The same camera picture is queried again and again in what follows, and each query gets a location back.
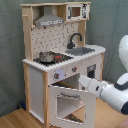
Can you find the grey ice dispenser panel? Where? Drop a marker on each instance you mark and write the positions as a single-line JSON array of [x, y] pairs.
[[91, 71]]

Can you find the black toy faucet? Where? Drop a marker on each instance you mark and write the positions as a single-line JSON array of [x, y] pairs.
[[72, 42]]

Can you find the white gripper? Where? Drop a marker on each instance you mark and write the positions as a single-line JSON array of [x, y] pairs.
[[93, 86]]

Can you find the grey toy sink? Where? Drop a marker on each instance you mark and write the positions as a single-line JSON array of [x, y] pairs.
[[79, 51]]

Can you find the wooden toy kitchen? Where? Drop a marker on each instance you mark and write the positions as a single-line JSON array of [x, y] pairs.
[[39, 78]]

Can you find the red left stove knob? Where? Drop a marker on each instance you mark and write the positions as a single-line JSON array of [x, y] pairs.
[[56, 76]]

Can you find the grey range hood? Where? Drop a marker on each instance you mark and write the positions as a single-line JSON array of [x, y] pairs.
[[48, 18]]

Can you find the silver toy pot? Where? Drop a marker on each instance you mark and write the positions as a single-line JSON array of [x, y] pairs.
[[47, 56]]

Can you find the black toy stovetop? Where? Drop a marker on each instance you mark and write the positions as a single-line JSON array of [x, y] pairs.
[[54, 59]]

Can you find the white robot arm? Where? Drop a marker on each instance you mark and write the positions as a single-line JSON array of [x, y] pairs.
[[116, 96]]

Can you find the red stove knob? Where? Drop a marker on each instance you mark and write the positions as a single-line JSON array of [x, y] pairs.
[[74, 69], [56, 76]]

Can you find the white toy microwave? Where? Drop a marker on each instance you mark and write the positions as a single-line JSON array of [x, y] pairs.
[[77, 11]]

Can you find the red right stove knob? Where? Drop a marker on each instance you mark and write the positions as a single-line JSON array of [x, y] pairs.
[[74, 69]]

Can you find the white oven door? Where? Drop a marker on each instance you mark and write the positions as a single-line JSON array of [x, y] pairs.
[[64, 101]]

